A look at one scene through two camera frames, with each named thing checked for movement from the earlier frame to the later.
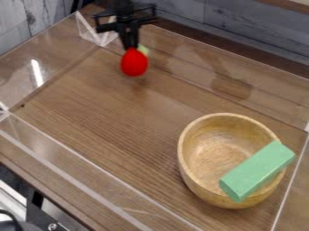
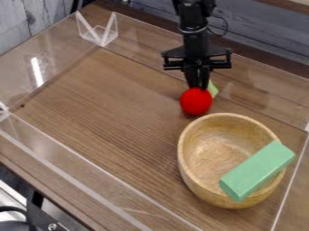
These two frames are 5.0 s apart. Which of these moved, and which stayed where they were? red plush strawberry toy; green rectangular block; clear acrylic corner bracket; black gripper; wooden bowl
Moved: red plush strawberry toy; black gripper
Stayed: wooden bowl; clear acrylic corner bracket; green rectangular block
